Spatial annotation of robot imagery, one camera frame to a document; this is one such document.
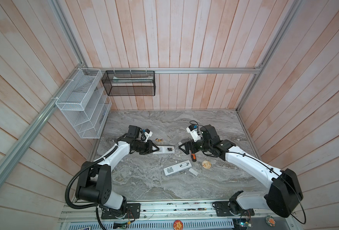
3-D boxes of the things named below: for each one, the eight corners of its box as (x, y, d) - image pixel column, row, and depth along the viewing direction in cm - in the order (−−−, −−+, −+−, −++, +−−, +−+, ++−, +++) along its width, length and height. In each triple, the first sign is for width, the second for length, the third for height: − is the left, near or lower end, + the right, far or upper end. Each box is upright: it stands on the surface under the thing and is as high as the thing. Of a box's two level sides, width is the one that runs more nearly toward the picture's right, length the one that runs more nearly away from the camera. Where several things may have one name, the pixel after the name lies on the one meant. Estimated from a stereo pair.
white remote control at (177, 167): (165, 176, 87) (165, 175, 85) (163, 169, 90) (162, 167, 88) (192, 167, 91) (192, 165, 89) (188, 160, 94) (189, 159, 92)
